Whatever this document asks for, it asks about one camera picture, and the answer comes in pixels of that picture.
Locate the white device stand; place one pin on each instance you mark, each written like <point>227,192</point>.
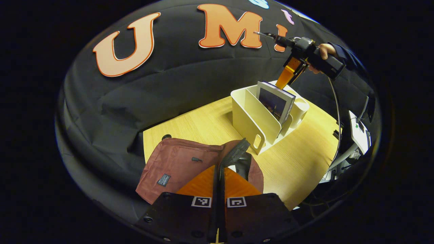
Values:
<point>342,157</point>

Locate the red schoolbag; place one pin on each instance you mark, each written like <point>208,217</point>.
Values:
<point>179,162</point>

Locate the white device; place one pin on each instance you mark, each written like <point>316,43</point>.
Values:
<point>359,134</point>

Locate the white bookshelf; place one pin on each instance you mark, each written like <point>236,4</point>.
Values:
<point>251,118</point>

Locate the black backdrop cloth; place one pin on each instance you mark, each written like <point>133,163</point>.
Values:
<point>169,88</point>

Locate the dark blue cover book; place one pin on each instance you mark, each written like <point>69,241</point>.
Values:
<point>274,103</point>

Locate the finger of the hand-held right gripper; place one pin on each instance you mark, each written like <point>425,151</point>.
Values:
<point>299,72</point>
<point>287,74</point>

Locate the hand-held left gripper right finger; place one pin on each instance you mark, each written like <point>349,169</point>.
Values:
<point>223,220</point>

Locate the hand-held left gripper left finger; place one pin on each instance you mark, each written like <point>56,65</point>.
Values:
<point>215,217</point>

